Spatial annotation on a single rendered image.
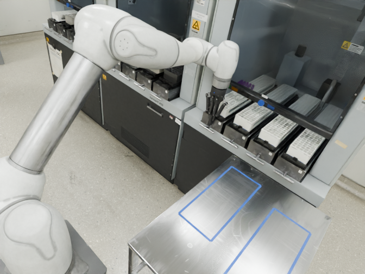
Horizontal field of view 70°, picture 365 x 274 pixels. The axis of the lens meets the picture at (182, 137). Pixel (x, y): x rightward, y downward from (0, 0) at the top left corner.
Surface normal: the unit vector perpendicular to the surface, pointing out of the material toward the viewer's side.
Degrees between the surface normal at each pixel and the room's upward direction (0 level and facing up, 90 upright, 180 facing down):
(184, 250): 0
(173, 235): 0
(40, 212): 7
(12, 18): 90
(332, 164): 90
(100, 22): 54
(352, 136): 90
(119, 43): 71
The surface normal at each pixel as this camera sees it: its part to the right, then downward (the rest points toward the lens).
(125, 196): 0.14, -0.77
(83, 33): -0.37, -0.13
